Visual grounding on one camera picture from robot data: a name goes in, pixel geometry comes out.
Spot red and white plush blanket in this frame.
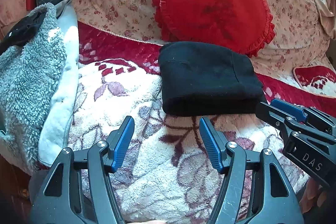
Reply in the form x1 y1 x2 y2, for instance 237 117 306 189
67 21 336 224

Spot black cloth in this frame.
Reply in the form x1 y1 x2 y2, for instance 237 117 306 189
0 12 48 53

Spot person's right hand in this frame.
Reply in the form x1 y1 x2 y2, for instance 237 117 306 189
299 178 330 214

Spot black pants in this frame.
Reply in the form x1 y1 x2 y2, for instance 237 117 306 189
158 41 268 117

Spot grey fleece jacket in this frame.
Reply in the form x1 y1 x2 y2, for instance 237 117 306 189
0 2 68 174

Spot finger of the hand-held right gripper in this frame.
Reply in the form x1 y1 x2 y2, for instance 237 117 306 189
255 101 296 135
270 98 336 135

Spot red heart-shaped frilled pillow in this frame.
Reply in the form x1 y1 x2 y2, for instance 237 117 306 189
152 0 276 58

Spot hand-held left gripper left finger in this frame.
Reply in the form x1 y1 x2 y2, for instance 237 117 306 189
29 116 135 224

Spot white quilted cloth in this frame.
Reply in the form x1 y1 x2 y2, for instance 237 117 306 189
37 0 80 168

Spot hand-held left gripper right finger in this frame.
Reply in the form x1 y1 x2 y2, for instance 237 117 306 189
199 116 305 224

